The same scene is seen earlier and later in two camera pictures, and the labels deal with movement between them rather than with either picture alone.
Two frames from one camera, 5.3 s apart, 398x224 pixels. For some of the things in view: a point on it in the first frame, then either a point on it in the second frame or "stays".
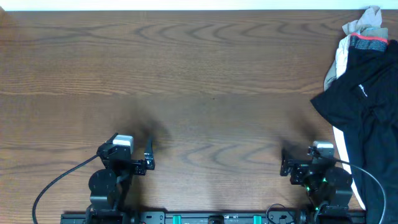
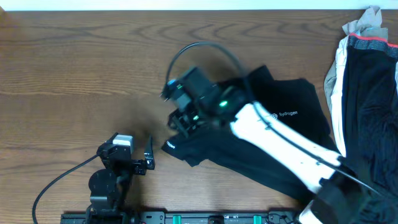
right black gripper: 301,168 to 186,125
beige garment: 369,23 stays
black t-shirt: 365,100 to 216,145
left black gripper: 132,166 stays
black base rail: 212,217 stays
